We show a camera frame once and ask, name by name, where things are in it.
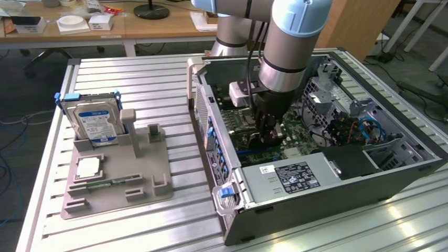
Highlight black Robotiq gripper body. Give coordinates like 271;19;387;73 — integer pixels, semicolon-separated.
252;89;296;122

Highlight green graphics card with fan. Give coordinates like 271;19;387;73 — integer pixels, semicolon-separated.
229;123;287;152

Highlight CPU socket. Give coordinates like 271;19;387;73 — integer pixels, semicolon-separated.
236;108;257;129

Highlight green motherboard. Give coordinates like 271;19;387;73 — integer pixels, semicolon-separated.
212;83;319;169

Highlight blue expansion slot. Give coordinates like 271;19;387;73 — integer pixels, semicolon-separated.
236;148;267;156

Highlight perforated metal disk bay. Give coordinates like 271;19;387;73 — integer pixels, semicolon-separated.
300;76;351;127

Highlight grey power supply unit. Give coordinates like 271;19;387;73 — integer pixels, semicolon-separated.
240;152;343;205

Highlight blue case release latch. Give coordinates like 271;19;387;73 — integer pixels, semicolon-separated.
216;184;235;200

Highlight black power adapter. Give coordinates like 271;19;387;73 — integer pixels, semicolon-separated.
376;51;397;64

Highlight white paper stack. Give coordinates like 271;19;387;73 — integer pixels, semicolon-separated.
189;10;220;33

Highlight wooden cabinet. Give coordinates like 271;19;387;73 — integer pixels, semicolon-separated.
315;0;401;61

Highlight open black PC case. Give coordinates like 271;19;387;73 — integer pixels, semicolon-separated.
187;49;448;247

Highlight silver sheet metal disk bay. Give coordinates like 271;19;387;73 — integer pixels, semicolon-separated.
361;136;425;172

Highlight black chair base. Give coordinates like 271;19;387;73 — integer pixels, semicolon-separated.
21;48;75;78
395;78;448;100

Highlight grey printed parts rack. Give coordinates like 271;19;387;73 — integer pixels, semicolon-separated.
60;109;176;221

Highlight wooden desk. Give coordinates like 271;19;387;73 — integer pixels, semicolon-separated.
0;0;316;57

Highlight hard disk in blue caddy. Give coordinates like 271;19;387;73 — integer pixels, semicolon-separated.
53;89;129;148

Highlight black round lamp base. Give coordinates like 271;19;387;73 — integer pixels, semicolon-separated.
133;0;171;20

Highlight green RAM stick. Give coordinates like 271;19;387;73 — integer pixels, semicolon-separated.
85;176;132;188

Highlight silver CPU chip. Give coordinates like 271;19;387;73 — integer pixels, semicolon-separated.
76;158;103;178

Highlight red packet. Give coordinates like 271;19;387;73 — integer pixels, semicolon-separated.
104;5;125;17

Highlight small white cardboard box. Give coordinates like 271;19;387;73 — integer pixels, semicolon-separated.
87;14;115;32

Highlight white box with black top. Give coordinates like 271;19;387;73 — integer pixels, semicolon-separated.
9;16;48;34

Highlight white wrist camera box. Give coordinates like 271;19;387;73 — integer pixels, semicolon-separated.
228;81;259;108

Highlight red wire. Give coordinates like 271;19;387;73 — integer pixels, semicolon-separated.
349;118;361;144

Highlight blue wire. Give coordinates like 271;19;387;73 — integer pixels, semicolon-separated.
359;115;388;144

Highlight white table frame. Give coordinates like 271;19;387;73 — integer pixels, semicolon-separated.
383;0;448;72

